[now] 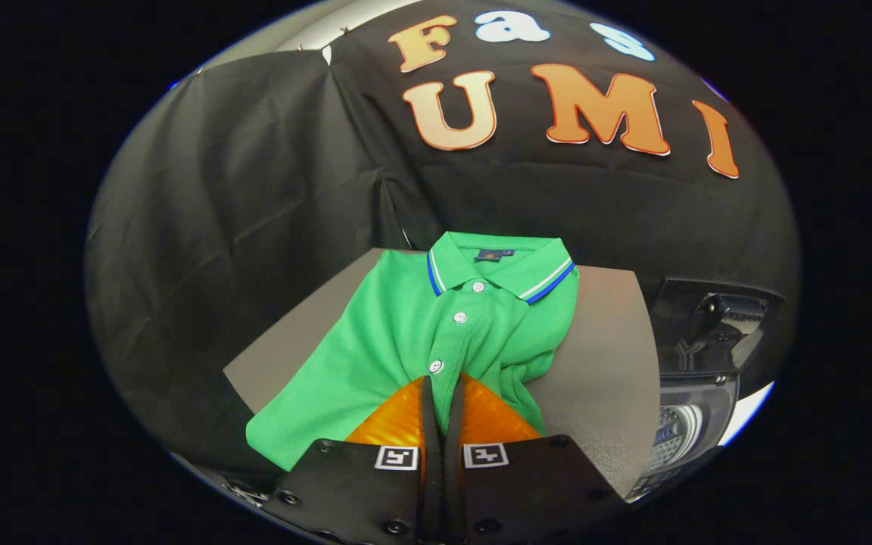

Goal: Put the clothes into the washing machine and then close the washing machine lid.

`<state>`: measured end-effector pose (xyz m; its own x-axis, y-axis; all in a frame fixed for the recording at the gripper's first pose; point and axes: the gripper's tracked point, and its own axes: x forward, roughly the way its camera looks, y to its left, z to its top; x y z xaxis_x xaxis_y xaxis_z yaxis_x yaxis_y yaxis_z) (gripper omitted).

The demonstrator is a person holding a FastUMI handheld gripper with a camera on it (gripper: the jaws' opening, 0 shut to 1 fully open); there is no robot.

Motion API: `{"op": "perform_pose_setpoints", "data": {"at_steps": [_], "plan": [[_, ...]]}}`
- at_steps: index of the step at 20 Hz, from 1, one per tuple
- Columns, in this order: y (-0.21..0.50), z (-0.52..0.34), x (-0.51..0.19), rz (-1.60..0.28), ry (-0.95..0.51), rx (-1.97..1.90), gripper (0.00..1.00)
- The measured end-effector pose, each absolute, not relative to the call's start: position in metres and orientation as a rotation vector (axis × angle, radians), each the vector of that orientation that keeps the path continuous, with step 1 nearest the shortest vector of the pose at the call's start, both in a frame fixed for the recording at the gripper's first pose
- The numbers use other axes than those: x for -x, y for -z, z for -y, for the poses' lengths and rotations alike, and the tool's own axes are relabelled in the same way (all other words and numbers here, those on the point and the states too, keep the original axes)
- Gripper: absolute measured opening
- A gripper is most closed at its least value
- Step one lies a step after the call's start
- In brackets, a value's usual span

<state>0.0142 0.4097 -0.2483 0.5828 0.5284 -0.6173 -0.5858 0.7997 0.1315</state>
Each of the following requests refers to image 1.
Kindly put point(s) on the dark transparent washing machine lid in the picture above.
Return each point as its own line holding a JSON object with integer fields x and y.
{"x": 708, "y": 325}

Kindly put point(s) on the green polo shirt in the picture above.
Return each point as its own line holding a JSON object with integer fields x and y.
{"x": 390, "y": 333}

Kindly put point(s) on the grey washing machine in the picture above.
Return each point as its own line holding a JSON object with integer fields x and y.
{"x": 689, "y": 424}

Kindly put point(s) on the white table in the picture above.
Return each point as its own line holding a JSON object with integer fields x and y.
{"x": 754, "y": 409}

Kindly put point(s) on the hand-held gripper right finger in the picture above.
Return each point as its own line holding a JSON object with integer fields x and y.
{"x": 453, "y": 484}

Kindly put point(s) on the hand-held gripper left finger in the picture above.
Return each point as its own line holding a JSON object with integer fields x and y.
{"x": 431, "y": 484}

